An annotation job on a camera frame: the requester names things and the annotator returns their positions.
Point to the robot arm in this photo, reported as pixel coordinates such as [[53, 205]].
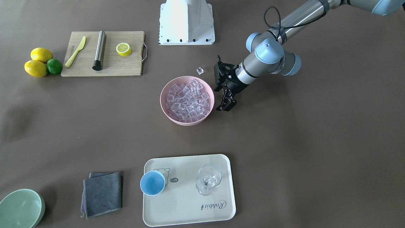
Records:
[[265, 49]]

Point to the green lime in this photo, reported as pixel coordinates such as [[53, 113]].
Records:
[[54, 66]]

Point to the upper whole lemon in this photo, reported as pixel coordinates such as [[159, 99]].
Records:
[[41, 54]]

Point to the pink bowl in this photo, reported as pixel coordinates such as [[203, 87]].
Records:
[[184, 80]]

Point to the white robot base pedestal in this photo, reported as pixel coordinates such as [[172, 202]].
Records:
[[186, 22]]

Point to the grey folded cloth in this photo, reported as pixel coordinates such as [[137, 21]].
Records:
[[102, 193]]

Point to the yellow plastic knife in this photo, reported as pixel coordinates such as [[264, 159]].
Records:
[[79, 48]]

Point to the ice cubes pile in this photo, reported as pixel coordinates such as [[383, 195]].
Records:
[[187, 102]]

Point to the loose ice cube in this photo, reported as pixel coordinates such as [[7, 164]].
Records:
[[200, 70]]

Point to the clear wine glass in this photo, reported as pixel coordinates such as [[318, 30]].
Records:
[[208, 178]]

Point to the steel muddler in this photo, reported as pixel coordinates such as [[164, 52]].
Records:
[[99, 55]]

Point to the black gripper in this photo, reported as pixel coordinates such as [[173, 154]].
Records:
[[234, 85]]

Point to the lower whole lemon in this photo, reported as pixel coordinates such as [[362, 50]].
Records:
[[36, 68]]

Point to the wooden cutting board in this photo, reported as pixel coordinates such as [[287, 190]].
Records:
[[113, 63]]

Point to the whole lemon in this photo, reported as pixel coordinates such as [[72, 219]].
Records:
[[36, 68], [41, 54]]

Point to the half lemon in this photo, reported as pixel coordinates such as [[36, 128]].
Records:
[[123, 49]]

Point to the green bowl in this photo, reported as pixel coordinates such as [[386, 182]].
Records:
[[23, 208]]

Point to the blue cup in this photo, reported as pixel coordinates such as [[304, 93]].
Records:
[[152, 183]]

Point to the cream serving tray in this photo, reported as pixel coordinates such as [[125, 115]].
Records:
[[180, 202]]

